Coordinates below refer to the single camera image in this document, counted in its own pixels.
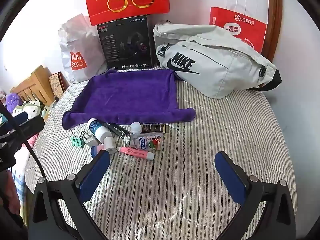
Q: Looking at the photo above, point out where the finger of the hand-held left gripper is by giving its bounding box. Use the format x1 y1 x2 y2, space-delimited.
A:
14 112 46 137

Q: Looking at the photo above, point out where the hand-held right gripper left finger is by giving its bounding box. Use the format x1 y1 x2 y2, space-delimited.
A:
27 149 111 240

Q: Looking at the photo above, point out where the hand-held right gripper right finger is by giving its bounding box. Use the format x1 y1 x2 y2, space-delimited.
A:
214 151 297 240

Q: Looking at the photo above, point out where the white charger plug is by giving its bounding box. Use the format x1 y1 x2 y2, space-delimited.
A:
84 132 100 147

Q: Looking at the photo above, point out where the green binder clip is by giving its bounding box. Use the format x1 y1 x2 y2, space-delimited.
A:
71 129 87 147

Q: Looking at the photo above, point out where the white bottle with blue label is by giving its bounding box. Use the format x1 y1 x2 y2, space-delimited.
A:
87 118 112 141

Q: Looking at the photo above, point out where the pink flashlight earpick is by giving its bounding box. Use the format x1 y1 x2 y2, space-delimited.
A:
117 146 155 161

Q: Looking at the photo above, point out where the clear candy bottle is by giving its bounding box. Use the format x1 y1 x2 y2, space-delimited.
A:
124 133 164 152

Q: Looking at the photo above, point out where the pink cloth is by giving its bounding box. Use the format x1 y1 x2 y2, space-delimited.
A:
25 130 38 152

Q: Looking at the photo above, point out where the white spotted plush toy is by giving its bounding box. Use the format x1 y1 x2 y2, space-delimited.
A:
12 99 44 121

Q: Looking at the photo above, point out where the pink blue round object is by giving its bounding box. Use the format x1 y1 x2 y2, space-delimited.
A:
90 144 105 158

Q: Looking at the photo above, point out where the purple plush toy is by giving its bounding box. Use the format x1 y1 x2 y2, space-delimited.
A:
5 92 23 113

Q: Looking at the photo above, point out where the beige tape roll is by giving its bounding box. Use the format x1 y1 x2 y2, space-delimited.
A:
104 136 117 153

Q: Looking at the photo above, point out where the wooden headboard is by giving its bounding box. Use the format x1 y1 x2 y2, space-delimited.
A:
10 65 60 107

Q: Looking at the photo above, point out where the brown patterned box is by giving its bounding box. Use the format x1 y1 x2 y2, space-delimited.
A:
49 72 70 100

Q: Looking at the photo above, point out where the black pen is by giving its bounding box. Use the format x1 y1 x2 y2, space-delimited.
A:
109 123 133 137

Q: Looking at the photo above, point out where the black and gold box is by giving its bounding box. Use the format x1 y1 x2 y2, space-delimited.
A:
141 124 169 134

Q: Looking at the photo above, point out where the purple towel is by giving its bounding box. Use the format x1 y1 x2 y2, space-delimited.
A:
62 69 196 130

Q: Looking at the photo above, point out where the white plastic shopping bag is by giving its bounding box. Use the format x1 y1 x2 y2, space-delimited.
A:
58 14 108 83

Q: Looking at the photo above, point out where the grey sling bag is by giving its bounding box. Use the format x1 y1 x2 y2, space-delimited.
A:
153 21 283 99

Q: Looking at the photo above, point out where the black headset box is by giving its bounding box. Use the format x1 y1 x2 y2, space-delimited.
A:
97 15 153 70

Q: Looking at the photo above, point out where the red paper bag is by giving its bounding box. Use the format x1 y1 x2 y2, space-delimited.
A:
209 0 267 55

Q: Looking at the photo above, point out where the black cable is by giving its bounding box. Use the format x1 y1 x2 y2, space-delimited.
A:
0 102 46 179

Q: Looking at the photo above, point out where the brown wooden frame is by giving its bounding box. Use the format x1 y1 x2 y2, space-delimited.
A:
260 0 283 63

